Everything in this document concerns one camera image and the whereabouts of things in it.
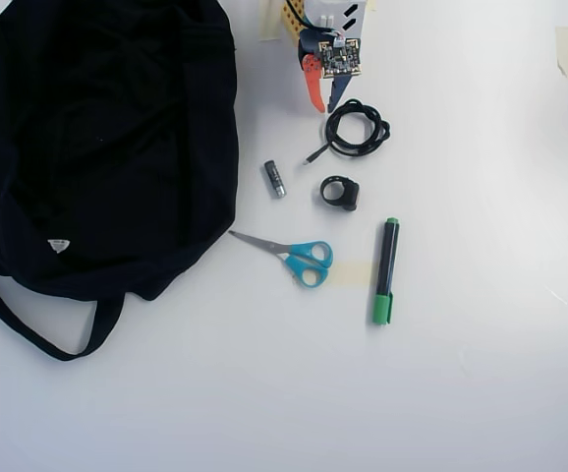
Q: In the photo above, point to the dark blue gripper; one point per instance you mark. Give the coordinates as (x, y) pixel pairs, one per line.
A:
(312, 83)

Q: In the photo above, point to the black fabric bag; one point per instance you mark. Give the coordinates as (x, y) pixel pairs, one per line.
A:
(92, 147)

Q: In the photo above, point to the narrow beige tape strip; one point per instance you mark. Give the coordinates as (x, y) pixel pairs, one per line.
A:
(268, 24)

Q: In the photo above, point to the small beige tape scrap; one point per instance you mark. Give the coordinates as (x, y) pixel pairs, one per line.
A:
(370, 5)

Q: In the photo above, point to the black cylindrical battery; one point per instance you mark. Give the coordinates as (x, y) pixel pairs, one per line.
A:
(275, 179)

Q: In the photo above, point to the wide beige tape strip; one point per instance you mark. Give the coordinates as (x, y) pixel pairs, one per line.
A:
(353, 275)

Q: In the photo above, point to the black green marker pen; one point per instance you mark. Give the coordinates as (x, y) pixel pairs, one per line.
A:
(382, 307)

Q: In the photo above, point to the bare camera circuit board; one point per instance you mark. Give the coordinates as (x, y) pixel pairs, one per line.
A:
(340, 58)

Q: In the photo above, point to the yellow perforated base plate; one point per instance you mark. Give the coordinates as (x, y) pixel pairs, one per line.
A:
(291, 19)

